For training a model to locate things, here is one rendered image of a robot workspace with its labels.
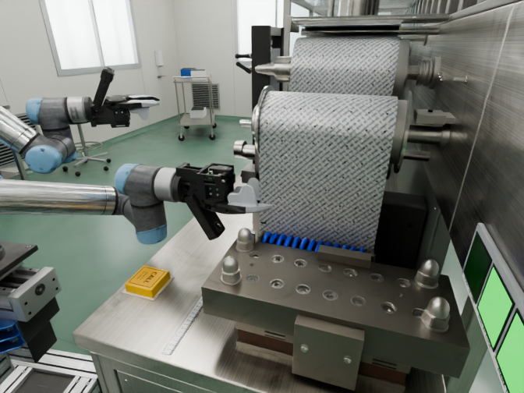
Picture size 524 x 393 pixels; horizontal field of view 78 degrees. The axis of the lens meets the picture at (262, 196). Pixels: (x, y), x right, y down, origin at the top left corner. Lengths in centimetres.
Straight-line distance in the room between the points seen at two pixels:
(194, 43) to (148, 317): 648
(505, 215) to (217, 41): 653
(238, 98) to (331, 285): 623
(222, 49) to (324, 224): 619
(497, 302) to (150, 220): 66
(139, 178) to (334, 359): 52
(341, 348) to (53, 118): 97
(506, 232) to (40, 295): 113
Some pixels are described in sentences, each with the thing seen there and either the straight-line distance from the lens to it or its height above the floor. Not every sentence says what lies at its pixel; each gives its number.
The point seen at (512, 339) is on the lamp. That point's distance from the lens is 34.
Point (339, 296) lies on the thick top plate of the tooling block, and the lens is 56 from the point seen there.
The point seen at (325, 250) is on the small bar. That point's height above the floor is 105.
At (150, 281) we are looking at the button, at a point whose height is 92.
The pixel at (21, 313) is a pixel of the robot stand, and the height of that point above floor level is 72.
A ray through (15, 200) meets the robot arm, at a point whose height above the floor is 110.
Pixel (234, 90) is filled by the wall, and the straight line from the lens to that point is 670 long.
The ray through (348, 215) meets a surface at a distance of 65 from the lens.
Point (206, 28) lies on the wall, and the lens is 687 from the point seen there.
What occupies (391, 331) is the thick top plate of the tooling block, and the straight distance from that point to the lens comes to 53.
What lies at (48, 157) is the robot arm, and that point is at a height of 113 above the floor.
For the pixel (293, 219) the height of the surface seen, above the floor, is 107.
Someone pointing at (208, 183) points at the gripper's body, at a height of 114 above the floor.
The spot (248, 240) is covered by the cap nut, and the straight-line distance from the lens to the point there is 63.
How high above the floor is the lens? 140
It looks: 25 degrees down
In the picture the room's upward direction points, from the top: straight up
